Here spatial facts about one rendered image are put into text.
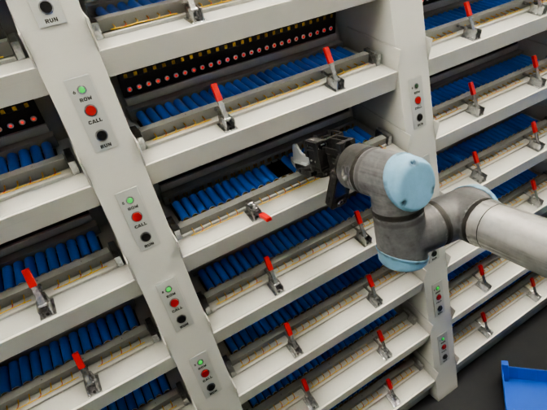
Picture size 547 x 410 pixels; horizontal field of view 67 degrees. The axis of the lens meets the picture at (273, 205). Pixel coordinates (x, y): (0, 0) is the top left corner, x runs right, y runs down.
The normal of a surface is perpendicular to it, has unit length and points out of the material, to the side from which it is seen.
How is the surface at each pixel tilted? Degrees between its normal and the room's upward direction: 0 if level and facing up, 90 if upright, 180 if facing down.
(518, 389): 0
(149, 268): 90
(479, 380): 0
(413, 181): 85
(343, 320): 21
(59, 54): 90
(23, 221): 111
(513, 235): 56
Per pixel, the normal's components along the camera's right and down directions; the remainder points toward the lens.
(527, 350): -0.25, -0.88
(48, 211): 0.51, 0.55
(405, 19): 0.46, 0.26
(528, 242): -0.89, -0.20
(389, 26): -0.85, 0.40
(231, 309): -0.07, -0.73
